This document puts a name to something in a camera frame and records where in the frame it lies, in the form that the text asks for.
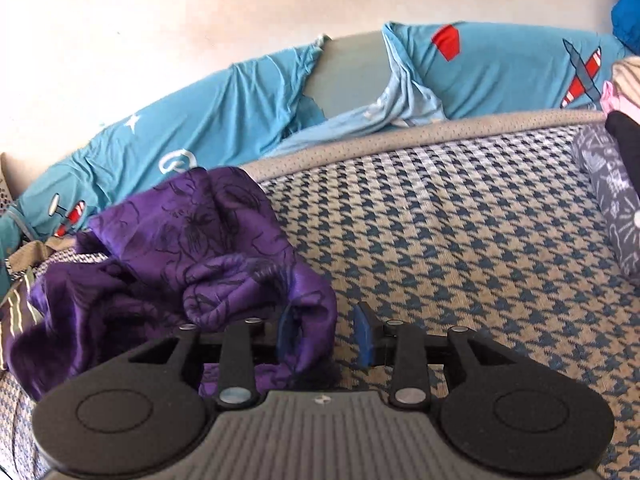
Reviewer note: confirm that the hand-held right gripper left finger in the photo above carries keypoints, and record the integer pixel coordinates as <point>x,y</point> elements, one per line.
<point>284,335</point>

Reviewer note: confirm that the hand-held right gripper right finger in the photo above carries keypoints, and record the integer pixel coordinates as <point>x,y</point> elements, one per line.
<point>362,335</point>

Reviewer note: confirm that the purple floral shirt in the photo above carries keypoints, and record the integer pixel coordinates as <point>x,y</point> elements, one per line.
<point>200,240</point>

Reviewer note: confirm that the houndstooth sofa cover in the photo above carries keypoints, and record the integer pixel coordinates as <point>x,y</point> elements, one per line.
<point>450,220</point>

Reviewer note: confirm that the blue cover with white script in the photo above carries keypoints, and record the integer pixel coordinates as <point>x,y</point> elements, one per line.
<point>210,115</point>

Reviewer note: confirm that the grey sofa back cushion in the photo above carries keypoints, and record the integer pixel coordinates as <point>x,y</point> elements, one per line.
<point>350,70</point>

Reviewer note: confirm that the green brown striped folded garment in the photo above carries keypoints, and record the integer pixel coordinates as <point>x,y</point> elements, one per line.
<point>17,310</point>

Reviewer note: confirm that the grey floral garment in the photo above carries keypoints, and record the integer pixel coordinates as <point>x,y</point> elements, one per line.
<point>610,185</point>

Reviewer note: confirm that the teal cover with yellow triangles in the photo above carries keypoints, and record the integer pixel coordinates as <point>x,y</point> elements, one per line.
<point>10,240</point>

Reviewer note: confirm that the blue airplane cover pale lining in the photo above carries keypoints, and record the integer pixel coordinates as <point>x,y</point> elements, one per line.
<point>500,70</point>

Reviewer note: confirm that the black garment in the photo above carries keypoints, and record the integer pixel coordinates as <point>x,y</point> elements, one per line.
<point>625,135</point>

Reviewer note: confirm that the pink garment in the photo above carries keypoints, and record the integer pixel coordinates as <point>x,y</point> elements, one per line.
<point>611,97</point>

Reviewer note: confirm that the cream garment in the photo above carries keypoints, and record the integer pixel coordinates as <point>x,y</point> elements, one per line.
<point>627,77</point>

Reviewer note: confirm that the blue jacket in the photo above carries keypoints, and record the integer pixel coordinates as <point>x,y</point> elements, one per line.
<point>627,15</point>

